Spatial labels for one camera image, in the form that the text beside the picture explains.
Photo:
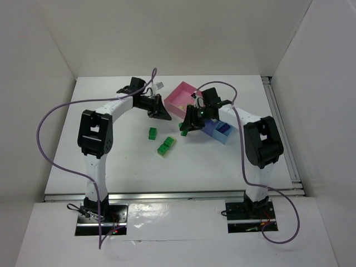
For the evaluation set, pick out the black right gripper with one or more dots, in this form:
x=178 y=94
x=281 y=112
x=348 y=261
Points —
x=193 y=115

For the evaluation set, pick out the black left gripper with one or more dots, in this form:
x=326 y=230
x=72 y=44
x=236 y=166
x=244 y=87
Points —
x=157 y=106

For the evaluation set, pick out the green stepped lego brick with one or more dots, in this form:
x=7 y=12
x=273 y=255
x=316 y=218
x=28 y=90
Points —
x=152 y=133

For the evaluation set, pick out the dark purple lego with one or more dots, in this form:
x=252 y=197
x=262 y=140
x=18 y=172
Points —
x=223 y=128

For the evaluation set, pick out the green and yellow lego stack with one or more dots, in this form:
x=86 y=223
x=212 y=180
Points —
x=165 y=147

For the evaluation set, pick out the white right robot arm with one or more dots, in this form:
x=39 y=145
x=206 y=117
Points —
x=260 y=143

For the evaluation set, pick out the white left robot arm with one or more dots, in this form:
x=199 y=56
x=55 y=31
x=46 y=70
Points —
x=95 y=136

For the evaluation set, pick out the purple-blue container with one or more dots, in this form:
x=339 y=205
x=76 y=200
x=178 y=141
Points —
x=209 y=126

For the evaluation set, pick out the large pink container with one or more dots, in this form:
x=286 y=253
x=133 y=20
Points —
x=181 y=95

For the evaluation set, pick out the light blue container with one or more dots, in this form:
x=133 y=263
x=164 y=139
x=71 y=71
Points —
x=221 y=137

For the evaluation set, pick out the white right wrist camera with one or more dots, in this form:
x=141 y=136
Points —
x=198 y=101

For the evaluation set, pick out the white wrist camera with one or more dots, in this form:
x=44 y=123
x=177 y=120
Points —
x=198 y=101
x=155 y=87

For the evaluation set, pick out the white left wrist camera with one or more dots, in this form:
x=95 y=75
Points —
x=155 y=87

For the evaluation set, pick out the aluminium side rail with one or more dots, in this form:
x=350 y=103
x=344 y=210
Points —
x=296 y=183

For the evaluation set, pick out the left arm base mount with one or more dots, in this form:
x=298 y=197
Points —
x=114 y=223

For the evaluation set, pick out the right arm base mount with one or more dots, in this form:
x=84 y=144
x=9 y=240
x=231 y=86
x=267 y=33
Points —
x=239 y=221

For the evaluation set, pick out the aluminium front rail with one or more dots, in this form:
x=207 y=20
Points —
x=153 y=196

